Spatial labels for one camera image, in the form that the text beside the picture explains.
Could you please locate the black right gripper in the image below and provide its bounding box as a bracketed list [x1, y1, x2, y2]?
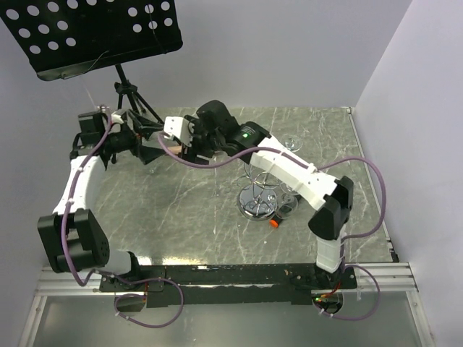
[178, 115, 224, 168]

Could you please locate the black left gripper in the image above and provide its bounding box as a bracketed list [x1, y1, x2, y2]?
[101, 110, 166, 165]

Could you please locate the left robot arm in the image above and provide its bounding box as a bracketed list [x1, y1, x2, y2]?
[37, 109, 163, 291]

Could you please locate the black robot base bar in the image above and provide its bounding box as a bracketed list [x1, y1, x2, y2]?
[100, 263, 357, 308]

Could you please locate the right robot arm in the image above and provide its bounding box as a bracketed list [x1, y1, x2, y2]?
[158, 100, 354, 288]

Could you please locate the chrome wine glass rack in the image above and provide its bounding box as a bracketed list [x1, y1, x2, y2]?
[236, 163, 282, 221]

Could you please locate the clear wine glass far right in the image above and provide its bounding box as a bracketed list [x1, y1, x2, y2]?
[280, 134, 303, 153]

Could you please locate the clear wine glass on rack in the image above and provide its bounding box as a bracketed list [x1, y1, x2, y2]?
[280, 183, 301, 215]

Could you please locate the black microphone orange end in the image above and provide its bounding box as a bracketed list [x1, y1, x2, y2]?
[269, 205, 294, 228]

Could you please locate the black music stand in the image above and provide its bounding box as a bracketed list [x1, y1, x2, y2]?
[0, 0, 184, 166]

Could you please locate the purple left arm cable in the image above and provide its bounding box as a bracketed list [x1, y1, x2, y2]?
[60, 104, 184, 328]

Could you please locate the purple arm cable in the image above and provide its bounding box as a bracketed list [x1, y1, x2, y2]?
[60, 104, 184, 328]
[158, 132, 387, 321]

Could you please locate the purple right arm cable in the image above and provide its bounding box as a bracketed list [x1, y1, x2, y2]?
[158, 132, 387, 321]

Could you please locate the aluminium frame rail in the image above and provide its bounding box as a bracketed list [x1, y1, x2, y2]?
[28, 126, 434, 346]

